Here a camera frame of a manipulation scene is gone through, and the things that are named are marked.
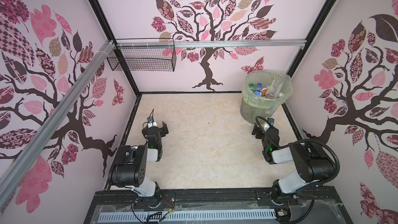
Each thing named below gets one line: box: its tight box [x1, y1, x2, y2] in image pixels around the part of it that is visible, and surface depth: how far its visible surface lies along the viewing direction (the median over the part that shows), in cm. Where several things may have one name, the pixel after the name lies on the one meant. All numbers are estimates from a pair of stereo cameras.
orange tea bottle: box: [260, 87, 268, 97], surface depth 94 cm
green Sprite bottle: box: [248, 82, 258, 92], surface depth 97 cm
